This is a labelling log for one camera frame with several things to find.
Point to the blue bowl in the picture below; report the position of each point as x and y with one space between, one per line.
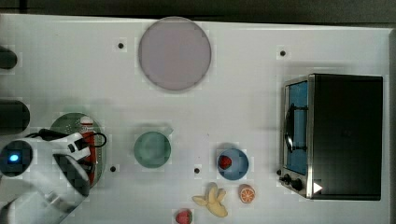
239 166

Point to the silver toaster oven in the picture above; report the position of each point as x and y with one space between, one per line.
332 137

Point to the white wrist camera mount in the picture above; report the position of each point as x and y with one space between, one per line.
73 145

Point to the black round pan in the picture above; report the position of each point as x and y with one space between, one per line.
14 117

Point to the green oval strainer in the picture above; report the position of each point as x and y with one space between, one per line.
70 123

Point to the round grey plate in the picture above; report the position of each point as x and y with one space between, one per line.
174 53

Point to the red strawberry on table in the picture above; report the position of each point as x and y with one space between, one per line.
184 216

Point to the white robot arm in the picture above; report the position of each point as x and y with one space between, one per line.
59 183

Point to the orange slice toy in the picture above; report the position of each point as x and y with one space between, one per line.
246 193

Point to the red ketchup bottle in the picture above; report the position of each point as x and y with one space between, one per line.
87 131

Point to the green cup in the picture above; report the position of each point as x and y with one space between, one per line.
152 149

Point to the red strawberry in bowl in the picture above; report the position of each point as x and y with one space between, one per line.
224 162

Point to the peeled banana toy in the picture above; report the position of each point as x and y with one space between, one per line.
212 200

